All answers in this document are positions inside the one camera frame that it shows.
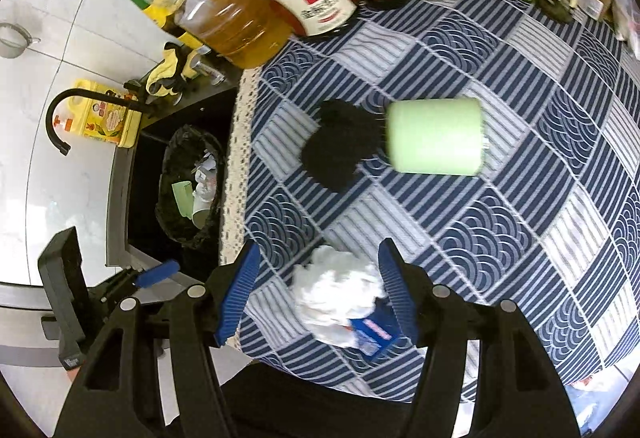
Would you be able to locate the metal strainer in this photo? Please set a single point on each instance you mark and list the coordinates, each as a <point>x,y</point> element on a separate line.
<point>10,45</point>

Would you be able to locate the white tissue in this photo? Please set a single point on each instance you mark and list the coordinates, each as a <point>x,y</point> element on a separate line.
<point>335,293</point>
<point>206,178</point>

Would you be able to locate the yellow dish soap bottle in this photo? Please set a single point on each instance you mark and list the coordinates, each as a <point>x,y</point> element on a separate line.
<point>107,120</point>

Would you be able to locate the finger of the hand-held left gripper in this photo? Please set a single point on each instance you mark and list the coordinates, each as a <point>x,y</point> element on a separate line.
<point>160,273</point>

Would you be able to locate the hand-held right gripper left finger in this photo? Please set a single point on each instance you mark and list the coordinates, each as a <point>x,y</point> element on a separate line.
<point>235,298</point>

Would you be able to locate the yellow and black cloth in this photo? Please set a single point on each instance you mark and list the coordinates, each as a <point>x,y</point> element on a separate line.
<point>167,68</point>

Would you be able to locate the blue packet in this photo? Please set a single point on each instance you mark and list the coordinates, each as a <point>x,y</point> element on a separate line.
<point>375,333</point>

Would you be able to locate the large cooking oil jug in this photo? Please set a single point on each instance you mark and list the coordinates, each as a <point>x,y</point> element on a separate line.
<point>235,28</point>

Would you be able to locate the blue patterned tablecloth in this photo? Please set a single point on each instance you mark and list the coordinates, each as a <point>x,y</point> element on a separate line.
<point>500,218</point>

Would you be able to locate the black trash bag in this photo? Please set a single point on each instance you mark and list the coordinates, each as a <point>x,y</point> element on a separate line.
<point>170,223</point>

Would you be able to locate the black faucet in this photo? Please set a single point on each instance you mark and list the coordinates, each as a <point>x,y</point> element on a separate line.
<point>100,94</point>

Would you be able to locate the light green paper cup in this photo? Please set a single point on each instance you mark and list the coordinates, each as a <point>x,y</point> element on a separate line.
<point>435,135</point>

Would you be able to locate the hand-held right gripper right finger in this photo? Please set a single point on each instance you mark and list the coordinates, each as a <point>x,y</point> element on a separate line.
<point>397,298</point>

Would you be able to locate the dark kitchen sink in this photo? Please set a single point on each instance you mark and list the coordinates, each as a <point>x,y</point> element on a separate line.
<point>150,158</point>

